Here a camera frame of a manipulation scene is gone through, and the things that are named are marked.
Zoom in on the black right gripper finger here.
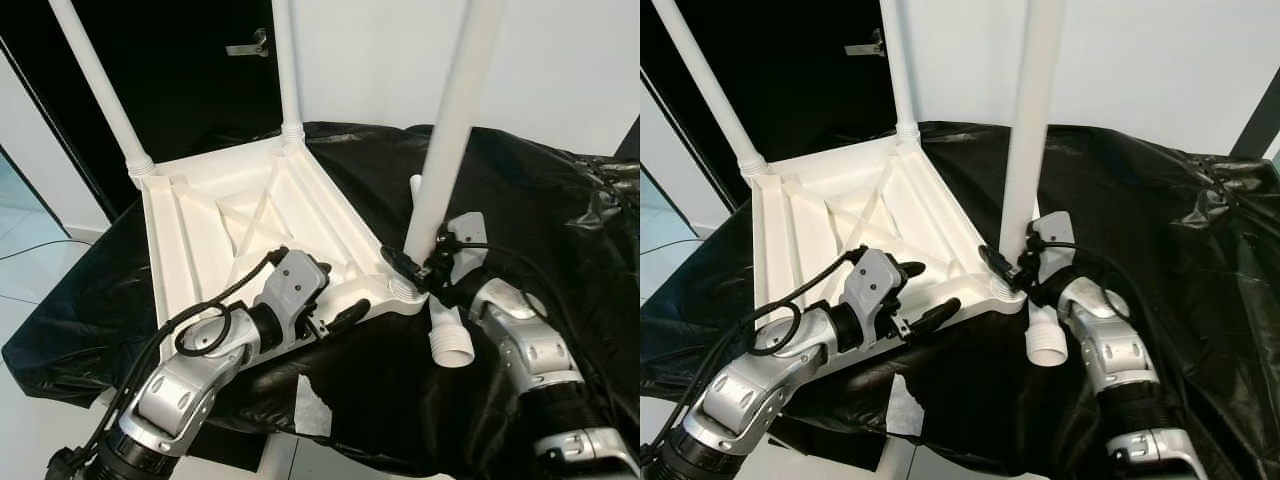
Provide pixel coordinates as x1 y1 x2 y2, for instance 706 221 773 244
978 243 1016 286
380 245 421 288

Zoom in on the white tapered table leg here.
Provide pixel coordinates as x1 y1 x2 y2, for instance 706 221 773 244
400 0 507 296
48 0 159 181
880 0 921 146
270 0 307 149
1022 205 1071 369
1000 0 1066 291
650 0 769 179
408 175 479 369

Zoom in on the white plastic children table top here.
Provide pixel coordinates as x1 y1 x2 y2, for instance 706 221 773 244
750 138 1029 326
140 138 429 336

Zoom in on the black plastic cover sheet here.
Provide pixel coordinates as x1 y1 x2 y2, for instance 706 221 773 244
640 120 1280 476
0 120 641 476

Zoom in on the white support table leg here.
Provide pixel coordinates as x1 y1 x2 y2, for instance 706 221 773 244
258 435 301 480
875 440 916 480

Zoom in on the black door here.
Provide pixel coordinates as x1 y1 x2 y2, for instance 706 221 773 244
0 0 283 216
640 0 893 216

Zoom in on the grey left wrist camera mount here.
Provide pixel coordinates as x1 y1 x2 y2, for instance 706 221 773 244
845 248 906 346
255 250 331 346

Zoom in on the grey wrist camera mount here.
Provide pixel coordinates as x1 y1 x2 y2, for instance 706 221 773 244
255 250 331 346
845 248 906 346
440 213 486 281
1030 213 1076 281

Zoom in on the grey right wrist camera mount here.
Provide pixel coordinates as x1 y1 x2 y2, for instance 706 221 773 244
1030 213 1076 281
440 213 486 281

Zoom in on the silver door handle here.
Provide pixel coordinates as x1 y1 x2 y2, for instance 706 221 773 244
845 28 886 58
225 28 269 58

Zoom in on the black floor cable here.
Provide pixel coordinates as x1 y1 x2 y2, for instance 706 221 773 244
640 235 701 257
0 235 71 261

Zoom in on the dark window frame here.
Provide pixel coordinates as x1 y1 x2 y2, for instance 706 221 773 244
1230 85 1280 161
612 115 641 161

